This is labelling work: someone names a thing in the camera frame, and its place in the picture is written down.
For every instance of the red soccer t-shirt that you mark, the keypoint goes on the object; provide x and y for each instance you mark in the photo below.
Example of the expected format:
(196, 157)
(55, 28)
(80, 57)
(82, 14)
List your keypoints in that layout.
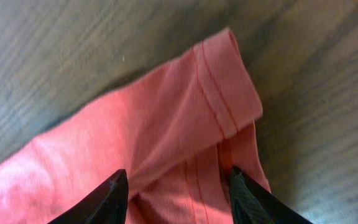
(177, 132)

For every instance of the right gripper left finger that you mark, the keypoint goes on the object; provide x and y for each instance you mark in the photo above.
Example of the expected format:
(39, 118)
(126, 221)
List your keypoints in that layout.
(106, 204)

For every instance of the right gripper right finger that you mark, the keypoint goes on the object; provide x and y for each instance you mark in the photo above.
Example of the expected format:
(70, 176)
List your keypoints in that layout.
(252, 204)

